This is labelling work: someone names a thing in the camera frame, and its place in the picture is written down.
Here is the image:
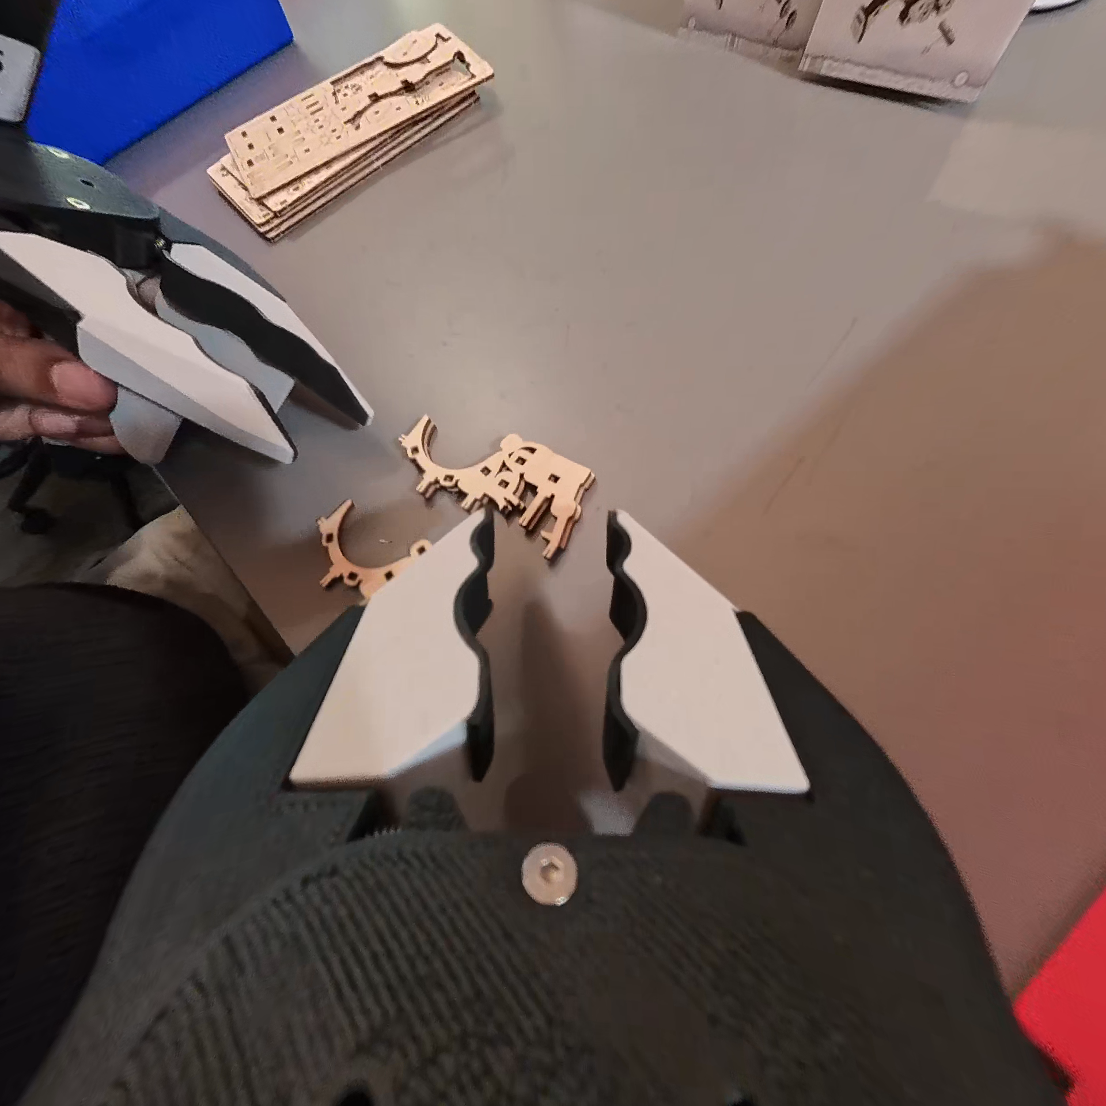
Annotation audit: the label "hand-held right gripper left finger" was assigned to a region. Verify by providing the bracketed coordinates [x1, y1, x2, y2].
[288, 508, 495, 790]

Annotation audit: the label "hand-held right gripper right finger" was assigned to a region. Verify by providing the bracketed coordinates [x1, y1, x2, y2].
[601, 508, 813, 799]

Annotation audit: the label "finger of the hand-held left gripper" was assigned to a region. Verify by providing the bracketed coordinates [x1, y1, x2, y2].
[0, 231, 299, 462]
[133, 240, 375, 430]

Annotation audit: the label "small curved wooden puzzle piece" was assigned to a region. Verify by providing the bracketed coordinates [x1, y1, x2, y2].
[316, 500, 434, 601]

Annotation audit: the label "wooden elephant puzzle model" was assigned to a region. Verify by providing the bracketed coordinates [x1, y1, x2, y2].
[398, 414, 600, 562]

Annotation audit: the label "grey desk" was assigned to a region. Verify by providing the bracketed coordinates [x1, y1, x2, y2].
[101, 0, 1106, 997]

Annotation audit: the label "person's left hand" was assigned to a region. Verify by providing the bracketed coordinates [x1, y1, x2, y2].
[0, 301, 119, 456]

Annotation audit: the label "wooden puzzle sheet with cutouts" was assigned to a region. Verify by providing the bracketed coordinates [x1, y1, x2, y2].
[227, 23, 495, 199]

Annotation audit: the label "blue plastic bin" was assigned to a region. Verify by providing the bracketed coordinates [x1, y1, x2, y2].
[26, 0, 297, 166]

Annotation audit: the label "person's beige trousers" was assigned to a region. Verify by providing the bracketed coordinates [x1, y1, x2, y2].
[0, 509, 297, 666]

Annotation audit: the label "person's black sweater torso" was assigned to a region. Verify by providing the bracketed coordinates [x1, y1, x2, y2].
[0, 585, 297, 1106]

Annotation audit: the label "red plastic bin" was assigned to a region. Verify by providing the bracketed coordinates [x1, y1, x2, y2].
[1011, 889, 1106, 1106]

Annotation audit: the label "folded white instruction booklet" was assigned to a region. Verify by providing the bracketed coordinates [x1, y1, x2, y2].
[680, 0, 1038, 107]

